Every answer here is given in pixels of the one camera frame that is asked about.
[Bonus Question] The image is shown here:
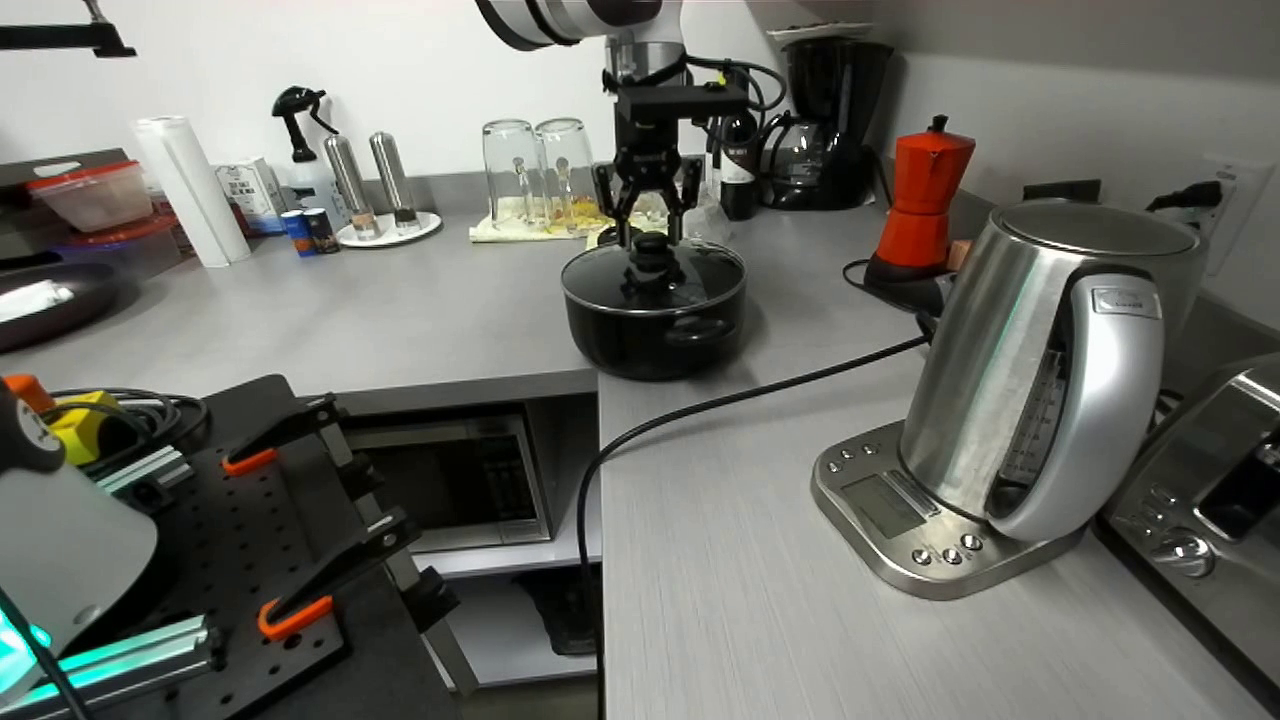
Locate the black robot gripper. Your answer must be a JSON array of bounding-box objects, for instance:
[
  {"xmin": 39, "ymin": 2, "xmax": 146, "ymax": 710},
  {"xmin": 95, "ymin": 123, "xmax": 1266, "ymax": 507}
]
[{"xmin": 593, "ymin": 81, "xmax": 714, "ymax": 257}]

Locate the clear drinking glass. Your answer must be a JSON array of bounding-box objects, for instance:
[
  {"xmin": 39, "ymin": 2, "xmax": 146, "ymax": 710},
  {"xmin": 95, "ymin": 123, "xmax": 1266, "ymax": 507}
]
[
  {"xmin": 482, "ymin": 117, "xmax": 540, "ymax": 229},
  {"xmin": 531, "ymin": 110, "xmax": 602, "ymax": 223}
]

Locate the black cooking pot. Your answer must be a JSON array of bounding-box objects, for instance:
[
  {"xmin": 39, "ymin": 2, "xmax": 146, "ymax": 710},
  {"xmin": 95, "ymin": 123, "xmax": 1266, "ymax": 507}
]
[{"xmin": 559, "ymin": 278, "xmax": 752, "ymax": 386}]

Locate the red moka pot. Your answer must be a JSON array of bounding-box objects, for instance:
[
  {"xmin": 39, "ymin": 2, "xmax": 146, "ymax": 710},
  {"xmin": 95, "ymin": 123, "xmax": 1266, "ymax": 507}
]
[{"xmin": 870, "ymin": 110, "xmax": 981, "ymax": 278}]

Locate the plastic container with red lid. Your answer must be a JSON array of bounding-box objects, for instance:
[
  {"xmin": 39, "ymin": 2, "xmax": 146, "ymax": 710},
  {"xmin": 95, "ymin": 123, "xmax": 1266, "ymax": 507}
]
[{"xmin": 26, "ymin": 157, "xmax": 162, "ymax": 240}]

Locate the dark wine bottle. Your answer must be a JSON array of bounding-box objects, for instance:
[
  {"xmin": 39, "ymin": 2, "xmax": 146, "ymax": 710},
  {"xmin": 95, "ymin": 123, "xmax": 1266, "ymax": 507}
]
[{"xmin": 703, "ymin": 110, "xmax": 765, "ymax": 223}]

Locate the pale yellow drying mat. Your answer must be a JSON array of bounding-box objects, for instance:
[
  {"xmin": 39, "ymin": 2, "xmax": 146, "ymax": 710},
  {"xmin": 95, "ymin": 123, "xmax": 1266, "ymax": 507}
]
[{"xmin": 464, "ymin": 179, "xmax": 714, "ymax": 248}]

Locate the black drip coffee maker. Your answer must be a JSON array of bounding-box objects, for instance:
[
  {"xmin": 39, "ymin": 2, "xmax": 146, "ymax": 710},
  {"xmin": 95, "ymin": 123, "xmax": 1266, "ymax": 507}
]
[{"xmin": 745, "ymin": 27, "xmax": 901, "ymax": 217}]

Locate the round white tray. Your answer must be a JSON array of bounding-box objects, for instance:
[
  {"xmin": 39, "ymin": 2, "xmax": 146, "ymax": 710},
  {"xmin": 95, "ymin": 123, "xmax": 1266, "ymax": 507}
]
[{"xmin": 329, "ymin": 204, "xmax": 450, "ymax": 257}]

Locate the stainless steel grinder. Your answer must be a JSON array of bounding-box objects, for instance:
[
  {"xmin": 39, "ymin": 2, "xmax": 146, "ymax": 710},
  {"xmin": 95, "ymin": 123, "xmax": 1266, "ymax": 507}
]
[
  {"xmin": 322, "ymin": 130, "xmax": 378, "ymax": 240},
  {"xmin": 364, "ymin": 126, "xmax": 419, "ymax": 229}
]

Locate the black hot plate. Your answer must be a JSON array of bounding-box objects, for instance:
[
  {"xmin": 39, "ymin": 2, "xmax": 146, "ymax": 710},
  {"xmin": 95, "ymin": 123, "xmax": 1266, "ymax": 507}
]
[{"xmin": 860, "ymin": 257, "xmax": 971, "ymax": 320}]

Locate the blue drink can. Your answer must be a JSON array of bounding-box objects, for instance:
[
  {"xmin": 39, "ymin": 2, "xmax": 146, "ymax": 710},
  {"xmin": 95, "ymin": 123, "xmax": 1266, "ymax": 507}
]
[{"xmin": 281, "ymin": 204, "xmax": 346, "ymax": 260}]

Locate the spray bottle with black trigger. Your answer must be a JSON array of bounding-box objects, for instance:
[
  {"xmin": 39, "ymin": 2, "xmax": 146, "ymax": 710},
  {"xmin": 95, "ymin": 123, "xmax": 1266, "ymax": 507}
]
[{"xmin": 269, "ymin": 84, "xmax": 346, "ymax": 223}]

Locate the stainless kettle base with buttons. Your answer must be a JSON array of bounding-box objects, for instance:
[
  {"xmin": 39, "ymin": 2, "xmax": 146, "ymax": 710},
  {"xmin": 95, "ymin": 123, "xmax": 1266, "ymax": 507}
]
[{"xmin": 808, "ymin": 419, "xmax": 1112, "ymax": 602}]

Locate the small clear jar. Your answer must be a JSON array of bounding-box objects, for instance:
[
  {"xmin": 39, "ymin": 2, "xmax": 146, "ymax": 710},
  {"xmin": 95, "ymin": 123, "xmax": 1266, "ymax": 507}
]
[{"xmin": 216, "ymin": 157, "xmax": 288, "ymax": 230}]

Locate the stainless steel electric kettle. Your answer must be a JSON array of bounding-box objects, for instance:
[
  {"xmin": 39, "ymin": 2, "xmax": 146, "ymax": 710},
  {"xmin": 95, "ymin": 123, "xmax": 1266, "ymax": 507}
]
[{"xmin": 897, "ymin": 201, "xmax": 1204, "ymax": 547}]

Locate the white paper towel roll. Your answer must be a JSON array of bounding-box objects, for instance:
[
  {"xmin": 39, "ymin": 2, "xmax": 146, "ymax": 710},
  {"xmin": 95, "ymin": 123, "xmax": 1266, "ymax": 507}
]
[{"xmin": 130, "ymin": 110, "xmax": 257, "ymax": 275}]

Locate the black perforated mounting board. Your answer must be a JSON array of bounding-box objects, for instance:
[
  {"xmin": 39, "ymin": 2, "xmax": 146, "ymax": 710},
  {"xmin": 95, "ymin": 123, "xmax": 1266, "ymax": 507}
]
[{"xmin": 74, "ymin": 371, "xmax": 470, "ymax": 720}]

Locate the yellow tool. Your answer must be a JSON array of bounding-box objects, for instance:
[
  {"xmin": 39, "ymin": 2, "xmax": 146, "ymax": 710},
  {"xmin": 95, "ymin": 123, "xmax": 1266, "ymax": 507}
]
[{"xmin": 49, "ymin": 386, "xmax": 125, "ymax": 471}]

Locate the dark glossy pan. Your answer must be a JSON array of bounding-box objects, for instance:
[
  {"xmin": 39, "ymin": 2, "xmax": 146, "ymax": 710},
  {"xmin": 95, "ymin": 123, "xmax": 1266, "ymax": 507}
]
[{"xmin": 0, "ymin": 257, "xmax": 130, "ymax": 356}]

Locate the grey rounded plate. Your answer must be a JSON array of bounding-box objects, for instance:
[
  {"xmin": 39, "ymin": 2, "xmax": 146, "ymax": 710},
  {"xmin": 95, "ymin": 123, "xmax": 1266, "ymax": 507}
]
[{"xmin": 0, "ymin": 457, "xmax": 166, "ymax": 672}]

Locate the aluminium extrusion with green light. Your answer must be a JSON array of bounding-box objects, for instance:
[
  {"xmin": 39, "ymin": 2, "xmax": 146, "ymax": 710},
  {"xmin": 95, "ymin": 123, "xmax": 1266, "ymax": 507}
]
[{"xmin": 0, "ymin": 608, "xmax": 228, "ymax": 710}]

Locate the black power cable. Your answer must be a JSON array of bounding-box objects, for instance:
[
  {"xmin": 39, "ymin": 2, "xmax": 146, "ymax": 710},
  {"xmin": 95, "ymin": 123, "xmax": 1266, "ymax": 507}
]
[{"xmin": 573, "ymin": 333, "xmax": 934, "ymax": 573}]

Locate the small orange clamp handle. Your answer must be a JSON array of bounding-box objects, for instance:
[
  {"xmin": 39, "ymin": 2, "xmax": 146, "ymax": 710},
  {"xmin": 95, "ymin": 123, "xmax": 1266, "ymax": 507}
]
[{"xmin": 216, "ymin": 444, "xmax": 283, "ymax": 485}]

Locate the large orange clamp handle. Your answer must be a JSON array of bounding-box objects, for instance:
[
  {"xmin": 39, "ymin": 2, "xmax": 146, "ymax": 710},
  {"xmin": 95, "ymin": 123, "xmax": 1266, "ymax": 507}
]
[{"xmin": 251, "ymin": 586, "xmax": 339, "ymax": 648}]

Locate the white wall outlet with plug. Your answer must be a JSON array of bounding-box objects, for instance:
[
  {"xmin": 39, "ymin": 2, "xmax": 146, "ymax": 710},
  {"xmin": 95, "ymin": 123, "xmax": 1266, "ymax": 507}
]
[{"xmin": 1143, "ymin": 157, "xmax": 1280, "ymax": 267}]

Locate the black wall shelf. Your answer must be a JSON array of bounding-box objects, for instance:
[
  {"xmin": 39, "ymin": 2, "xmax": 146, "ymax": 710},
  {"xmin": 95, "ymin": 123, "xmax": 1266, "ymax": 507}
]
[{"xmin": 0, "ymin": 0, "xmax": 141, "ymax": 65}]

